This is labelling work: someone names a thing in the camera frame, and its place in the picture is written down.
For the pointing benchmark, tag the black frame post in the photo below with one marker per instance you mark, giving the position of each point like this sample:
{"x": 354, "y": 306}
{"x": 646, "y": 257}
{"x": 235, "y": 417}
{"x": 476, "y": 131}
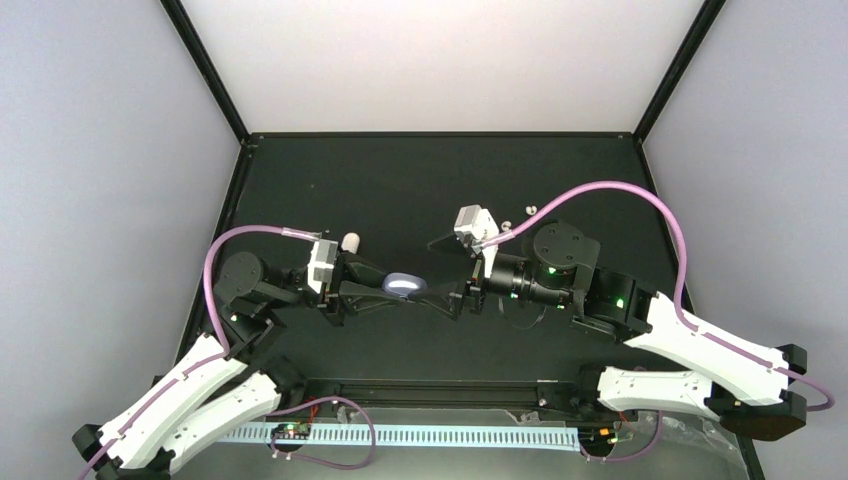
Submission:
{"x": 695, "y": 35}
{"x": 183, "y": 25}

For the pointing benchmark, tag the white oval capsule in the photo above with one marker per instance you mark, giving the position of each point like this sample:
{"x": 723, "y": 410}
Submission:
{"x": 351, "y": 242}

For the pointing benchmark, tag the black frame post right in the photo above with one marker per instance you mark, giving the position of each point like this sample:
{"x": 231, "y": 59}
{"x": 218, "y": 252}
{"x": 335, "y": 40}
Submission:
{"x": 695, "y": 35}

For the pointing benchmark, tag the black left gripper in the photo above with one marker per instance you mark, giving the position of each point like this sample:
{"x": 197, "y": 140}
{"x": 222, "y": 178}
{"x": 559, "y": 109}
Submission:
{"x": 334, "y": 299}

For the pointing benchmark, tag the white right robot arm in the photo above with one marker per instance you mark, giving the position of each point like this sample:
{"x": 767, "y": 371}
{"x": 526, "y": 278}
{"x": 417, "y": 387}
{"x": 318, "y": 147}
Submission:
{"x": 742, "y": 386}

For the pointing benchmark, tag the black frame post left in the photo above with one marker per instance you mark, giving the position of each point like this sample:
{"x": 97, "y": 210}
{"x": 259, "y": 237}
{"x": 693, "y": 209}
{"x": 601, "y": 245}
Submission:
{"x": 183, "y": 25}

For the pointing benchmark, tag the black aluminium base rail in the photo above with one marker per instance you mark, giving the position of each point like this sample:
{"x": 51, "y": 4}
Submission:
{"x": 552, "y": 400}

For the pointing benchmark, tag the light blue slotted cable duct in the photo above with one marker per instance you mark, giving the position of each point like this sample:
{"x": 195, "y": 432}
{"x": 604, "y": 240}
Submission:
{"x": 556, "y": 438}

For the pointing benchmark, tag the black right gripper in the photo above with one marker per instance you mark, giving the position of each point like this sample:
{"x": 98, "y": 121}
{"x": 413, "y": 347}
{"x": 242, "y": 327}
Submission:
{"x": 472, "y": 282}

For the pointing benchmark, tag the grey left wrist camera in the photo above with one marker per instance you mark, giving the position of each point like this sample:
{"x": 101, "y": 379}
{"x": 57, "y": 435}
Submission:
{"x": 321, "y": 264}

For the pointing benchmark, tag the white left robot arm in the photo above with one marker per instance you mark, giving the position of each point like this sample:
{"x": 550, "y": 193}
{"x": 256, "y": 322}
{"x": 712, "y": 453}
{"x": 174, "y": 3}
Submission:
{"x": 238, "y": 373}

